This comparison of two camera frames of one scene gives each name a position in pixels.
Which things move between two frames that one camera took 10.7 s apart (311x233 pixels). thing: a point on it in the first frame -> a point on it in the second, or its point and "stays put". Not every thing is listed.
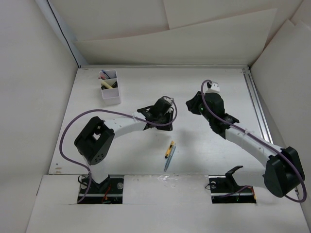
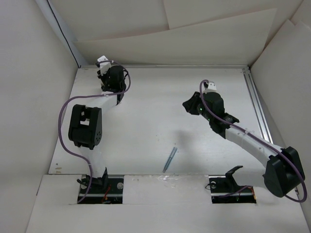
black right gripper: (192, 104) stays put
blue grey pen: (169, 158) stays put
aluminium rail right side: (249, 80) stays put
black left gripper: (168, 127) -> (102, 77)
